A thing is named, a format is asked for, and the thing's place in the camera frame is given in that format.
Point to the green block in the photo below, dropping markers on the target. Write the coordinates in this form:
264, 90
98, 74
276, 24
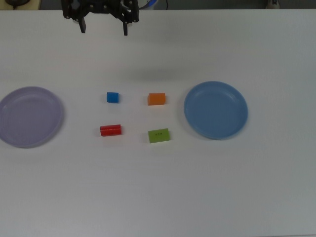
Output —
159, 136

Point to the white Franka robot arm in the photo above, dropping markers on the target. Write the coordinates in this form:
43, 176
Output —
149, 4

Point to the blue block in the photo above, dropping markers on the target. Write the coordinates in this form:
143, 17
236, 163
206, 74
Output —
113, 97

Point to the red cylinder block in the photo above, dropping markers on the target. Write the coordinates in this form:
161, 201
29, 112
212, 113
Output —
110, 130

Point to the blue plate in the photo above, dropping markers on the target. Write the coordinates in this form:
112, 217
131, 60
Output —
214, 111

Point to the purple plate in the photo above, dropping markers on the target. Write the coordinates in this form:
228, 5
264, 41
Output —
27, 118

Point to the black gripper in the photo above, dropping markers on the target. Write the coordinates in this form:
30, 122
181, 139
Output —
101, 6

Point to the orange block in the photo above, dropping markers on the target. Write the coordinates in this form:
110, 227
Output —
156, 99

